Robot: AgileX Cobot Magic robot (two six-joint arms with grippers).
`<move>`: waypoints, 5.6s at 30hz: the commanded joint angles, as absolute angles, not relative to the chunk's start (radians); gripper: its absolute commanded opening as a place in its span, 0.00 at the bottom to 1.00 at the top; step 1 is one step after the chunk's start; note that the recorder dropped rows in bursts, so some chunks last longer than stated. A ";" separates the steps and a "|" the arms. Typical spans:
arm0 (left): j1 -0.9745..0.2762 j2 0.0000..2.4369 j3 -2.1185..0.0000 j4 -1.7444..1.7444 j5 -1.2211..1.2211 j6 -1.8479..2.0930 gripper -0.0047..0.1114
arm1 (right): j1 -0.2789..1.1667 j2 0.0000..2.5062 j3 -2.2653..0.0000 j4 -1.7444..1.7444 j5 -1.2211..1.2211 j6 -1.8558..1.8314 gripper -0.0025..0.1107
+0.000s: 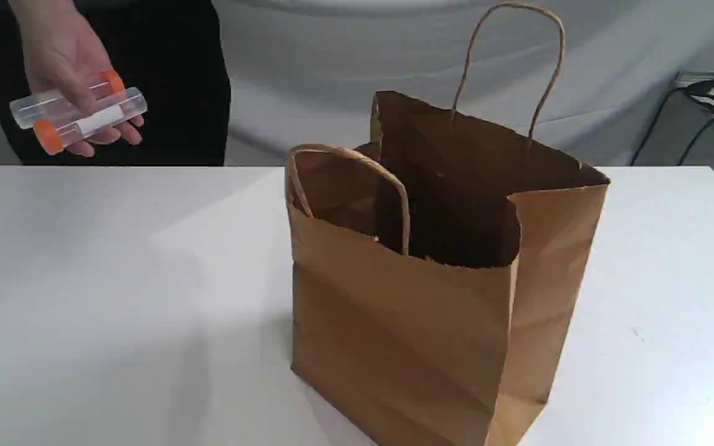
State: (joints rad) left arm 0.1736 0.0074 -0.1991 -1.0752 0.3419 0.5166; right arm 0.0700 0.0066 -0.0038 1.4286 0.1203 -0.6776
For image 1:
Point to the person's bare hand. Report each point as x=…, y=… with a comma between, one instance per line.
x=60, y=50

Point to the clear tube orange cap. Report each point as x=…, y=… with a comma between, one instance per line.
x=56, y=135
x=51, y=103

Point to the clear tube orange cap front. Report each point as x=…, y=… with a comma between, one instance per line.
x=56, y=135

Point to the brown paper bag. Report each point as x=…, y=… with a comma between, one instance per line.
x=437, y=268

